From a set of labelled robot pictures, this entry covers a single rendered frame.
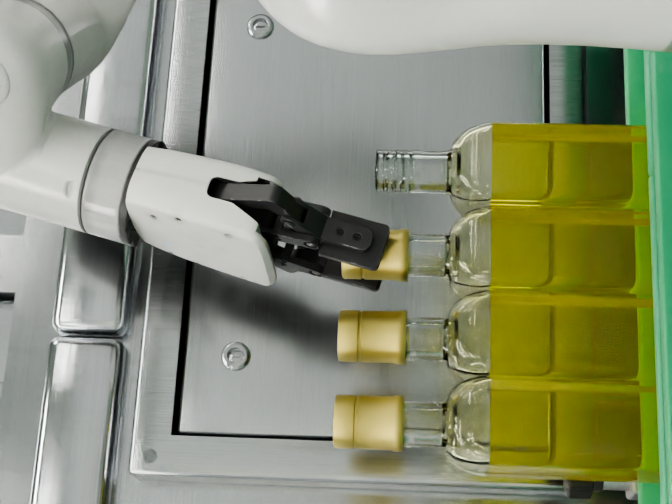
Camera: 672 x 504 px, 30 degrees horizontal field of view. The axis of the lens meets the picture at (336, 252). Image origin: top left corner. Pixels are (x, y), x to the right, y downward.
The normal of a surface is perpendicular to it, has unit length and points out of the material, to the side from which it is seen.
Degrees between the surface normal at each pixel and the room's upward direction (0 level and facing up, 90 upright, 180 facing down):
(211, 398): 90
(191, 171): 87
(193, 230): 74
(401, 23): 89
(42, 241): 90
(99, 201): 81
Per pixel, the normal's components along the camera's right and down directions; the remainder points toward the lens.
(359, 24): -0.22, 0.83
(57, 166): -0.12, -0.09
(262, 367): -0.05, -0.33
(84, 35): 0.94, -0.07
